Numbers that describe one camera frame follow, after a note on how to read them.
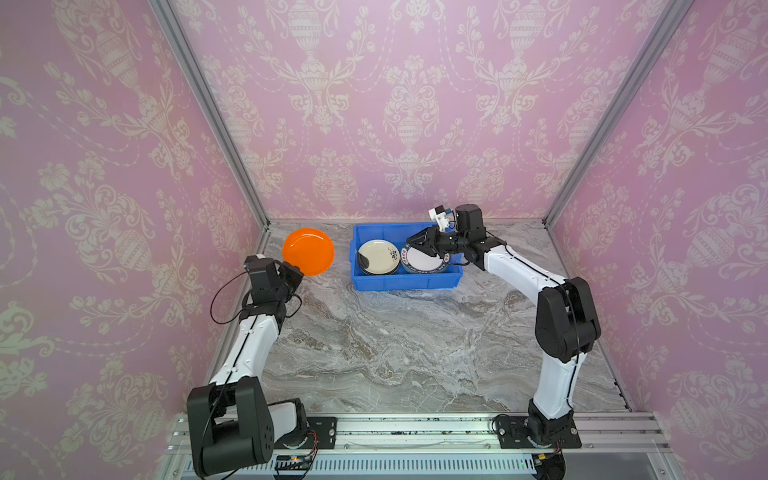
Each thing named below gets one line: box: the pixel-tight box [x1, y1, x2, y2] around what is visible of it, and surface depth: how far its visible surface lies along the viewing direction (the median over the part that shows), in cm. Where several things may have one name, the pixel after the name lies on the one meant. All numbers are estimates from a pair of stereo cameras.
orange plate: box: [282, 228, 335, 277], surface depth 91 cm
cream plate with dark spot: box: [357, 239, 401, 276], surface depth 108 cm
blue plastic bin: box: [350, 222, 464, 291], surface depth 103 cm
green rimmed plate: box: [401, 245, 451, 274], surface depth 105 cm
